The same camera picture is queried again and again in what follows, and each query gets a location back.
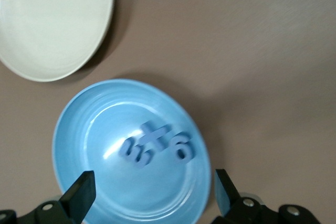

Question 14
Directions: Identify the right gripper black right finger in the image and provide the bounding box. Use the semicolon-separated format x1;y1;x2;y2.
212;168;320;224

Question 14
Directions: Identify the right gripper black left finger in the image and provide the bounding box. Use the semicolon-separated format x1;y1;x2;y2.
18;170;97;224

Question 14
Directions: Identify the blue foam letter E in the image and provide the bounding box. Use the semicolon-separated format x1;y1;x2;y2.
119;136;154;171

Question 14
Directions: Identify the blue foam numeral six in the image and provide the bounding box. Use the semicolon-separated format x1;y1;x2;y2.
167;132;197;165

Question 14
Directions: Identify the blue foam letter X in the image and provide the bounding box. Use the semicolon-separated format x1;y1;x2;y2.
138;121;174;154

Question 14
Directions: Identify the blue plate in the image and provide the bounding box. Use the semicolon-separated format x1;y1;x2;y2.
51;78;212;224

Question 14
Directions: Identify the brown table cover sheet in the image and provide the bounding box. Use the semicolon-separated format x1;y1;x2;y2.
0;0;336;224

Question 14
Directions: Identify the beige plate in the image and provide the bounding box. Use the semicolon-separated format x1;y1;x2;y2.
0;0;116;83

